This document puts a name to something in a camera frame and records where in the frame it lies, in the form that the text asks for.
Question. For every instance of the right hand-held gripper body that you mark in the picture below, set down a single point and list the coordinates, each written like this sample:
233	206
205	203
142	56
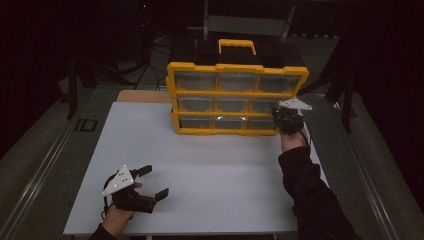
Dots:
290	121

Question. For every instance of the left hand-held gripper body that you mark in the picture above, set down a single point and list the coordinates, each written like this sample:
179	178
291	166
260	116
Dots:
118	181

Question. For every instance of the clear plastic drawer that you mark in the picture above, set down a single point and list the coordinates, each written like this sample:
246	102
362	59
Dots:
263	106

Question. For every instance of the yellow black organizer cabinet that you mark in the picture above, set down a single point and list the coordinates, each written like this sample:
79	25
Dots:
233	68

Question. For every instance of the person's right hand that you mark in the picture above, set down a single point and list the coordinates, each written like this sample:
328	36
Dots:
293	141

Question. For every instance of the person's left hand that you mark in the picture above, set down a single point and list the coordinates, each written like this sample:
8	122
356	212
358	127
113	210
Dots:
116	220

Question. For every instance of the black tripod stand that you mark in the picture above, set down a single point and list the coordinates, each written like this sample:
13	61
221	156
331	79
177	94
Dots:
346	93
71	86

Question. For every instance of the wooden board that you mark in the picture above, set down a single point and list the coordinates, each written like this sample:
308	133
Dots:
143	96

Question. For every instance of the grid of clear drawers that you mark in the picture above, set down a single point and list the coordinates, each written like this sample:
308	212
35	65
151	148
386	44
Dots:
195	81

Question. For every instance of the metal floor rail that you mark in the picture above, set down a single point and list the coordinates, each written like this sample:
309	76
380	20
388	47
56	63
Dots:
40	173
373	173

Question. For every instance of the grey metal frame stand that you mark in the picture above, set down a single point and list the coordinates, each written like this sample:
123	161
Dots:
246	25

